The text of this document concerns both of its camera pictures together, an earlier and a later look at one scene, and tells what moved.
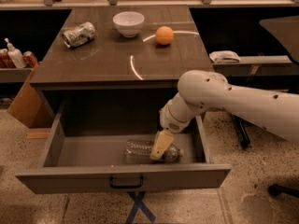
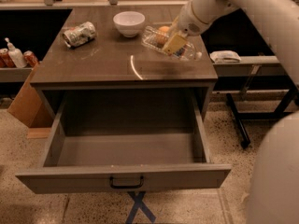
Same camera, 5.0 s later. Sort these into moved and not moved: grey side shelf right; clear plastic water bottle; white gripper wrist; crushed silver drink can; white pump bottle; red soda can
Moved: clear plastic water bottle; white gripper wrist
Not moved: red soda can; white pump bottle; grey side shelf right; crushed silver drink can
